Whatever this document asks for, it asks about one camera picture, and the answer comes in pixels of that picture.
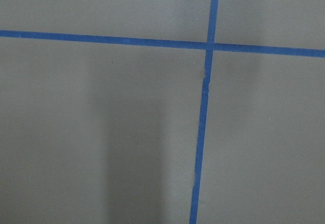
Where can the brown paper table cover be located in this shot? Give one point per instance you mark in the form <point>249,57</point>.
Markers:
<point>162,111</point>

